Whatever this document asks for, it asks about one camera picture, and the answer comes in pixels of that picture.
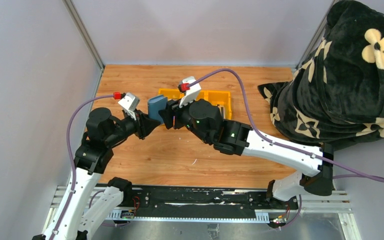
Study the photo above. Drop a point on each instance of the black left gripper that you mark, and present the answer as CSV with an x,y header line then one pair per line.
x,y
147,124

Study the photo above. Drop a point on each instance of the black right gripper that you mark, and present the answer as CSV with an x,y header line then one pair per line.
x,y
167,115

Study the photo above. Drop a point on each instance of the blue leather card holder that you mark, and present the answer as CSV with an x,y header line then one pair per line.
x,y
154,105

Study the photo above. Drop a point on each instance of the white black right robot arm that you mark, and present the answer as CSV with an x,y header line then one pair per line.
x,y
312,175

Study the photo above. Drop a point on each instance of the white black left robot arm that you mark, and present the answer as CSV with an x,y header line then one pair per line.
x,y
73,221

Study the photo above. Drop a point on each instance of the yellow plastic compartment tray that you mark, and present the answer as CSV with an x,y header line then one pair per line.
x,y
221,99

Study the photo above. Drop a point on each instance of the black floral fleece blanket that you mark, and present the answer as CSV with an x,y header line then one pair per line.
x,y
336,96

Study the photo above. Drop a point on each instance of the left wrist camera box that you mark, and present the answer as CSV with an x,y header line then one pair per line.
x,y
129,103

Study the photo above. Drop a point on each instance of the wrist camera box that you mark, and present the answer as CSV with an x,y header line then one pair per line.
x,y
129,103
190,88

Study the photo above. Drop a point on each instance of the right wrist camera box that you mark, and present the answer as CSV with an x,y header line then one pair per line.
x,y
190,88

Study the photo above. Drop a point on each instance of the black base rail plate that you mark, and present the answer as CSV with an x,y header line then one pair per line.
x,y
202,203

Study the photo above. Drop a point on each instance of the aluminium frame post left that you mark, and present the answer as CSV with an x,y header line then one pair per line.
x,y
77,20

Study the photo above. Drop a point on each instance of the aluminium frame post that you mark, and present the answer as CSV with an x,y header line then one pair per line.
x,y
77,20
317,36

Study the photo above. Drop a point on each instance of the aluminium frame post right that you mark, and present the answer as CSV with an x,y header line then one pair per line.
x,y
317,36

